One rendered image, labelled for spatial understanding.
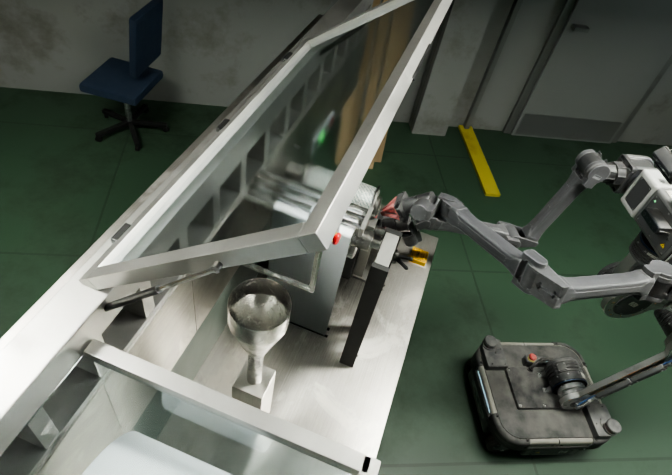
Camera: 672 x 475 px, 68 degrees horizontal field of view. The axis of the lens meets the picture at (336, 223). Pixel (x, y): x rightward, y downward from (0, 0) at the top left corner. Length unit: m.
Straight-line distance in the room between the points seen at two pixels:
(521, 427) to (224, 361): 1.52
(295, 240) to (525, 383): 2.27
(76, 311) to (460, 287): 2.66
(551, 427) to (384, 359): 1.18
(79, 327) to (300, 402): 0.90
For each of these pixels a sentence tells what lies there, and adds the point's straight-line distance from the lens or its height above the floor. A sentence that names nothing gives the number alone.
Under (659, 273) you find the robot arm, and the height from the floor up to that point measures 1.50.
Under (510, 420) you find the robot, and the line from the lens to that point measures 2.69.
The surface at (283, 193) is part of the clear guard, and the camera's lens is 0.79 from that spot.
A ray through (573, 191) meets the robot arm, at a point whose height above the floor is 1.38.
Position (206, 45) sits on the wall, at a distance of 4.09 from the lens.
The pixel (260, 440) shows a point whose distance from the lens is 0.93.
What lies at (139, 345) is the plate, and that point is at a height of 1.41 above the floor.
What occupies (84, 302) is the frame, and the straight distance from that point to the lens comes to 1.01.
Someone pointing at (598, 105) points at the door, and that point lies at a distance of 5.02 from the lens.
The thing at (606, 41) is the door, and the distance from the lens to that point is 4.66.
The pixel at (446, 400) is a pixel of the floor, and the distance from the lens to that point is 2.88.
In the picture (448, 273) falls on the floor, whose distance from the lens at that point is 3.37.
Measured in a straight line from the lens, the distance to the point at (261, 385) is 1.43.
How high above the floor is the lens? 2.46
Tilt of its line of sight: 46 degrees down
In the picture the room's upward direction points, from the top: 13 degrees clockwise
